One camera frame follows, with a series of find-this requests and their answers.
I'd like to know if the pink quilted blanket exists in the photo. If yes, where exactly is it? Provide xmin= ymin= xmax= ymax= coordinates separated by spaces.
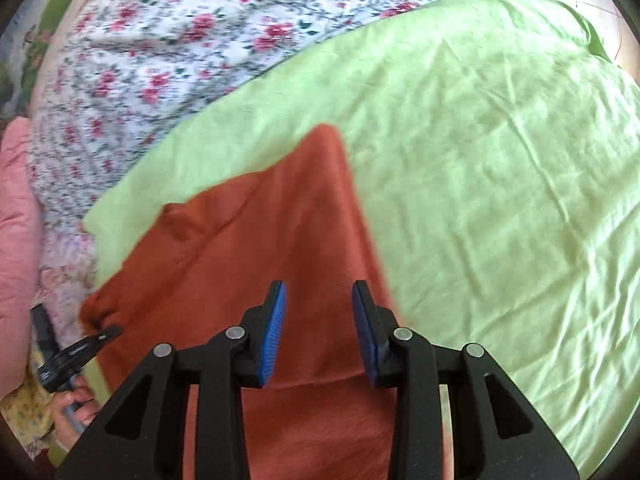
xmin=1 ymin=117 xmax=41 ymax=396

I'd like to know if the yellow floral pillow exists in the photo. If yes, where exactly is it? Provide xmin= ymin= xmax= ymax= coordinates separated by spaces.
xmin=1 ymin=348 xmax=54 ymax=460

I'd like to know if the rust orange knit sweater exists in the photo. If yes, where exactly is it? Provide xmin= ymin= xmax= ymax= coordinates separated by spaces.
xmin=80 ymin=125 xmax=395 ymax=479

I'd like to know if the person's left hand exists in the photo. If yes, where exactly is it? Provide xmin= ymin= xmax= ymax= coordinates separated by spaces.
xmin=51 ymin=375 xmax=101 ymax=451

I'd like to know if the white floral quilt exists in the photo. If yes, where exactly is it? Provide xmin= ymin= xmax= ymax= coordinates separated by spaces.
xmin=27 ymin=0 xmax=557 ymax=331

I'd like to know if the light green bed sheet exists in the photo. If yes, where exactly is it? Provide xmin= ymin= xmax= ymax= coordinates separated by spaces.
xmin=86 ymin=0 xmax=639 ymax=478

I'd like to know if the framed landscape painting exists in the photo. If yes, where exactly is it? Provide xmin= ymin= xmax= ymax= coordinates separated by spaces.
xmin=1 ymin=0 xmax=74 ymax=125

